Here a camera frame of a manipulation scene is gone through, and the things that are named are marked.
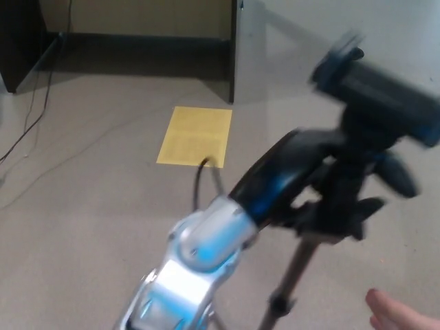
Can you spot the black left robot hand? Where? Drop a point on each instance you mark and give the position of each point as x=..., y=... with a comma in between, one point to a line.
x=271, y=172

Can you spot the yellow paper sheet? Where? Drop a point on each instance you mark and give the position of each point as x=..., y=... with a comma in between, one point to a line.
x=192, y=137

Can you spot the dark wood desk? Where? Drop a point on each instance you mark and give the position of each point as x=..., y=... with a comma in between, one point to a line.
x=17, y=48

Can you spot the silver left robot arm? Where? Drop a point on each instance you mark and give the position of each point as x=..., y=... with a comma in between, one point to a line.
x=182, y=282

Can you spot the person's bare hand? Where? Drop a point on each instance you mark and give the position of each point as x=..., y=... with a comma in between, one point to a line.
x=402, y=316

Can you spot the black tripod with phone holder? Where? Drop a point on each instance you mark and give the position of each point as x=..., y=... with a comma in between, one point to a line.
x=378, y=86

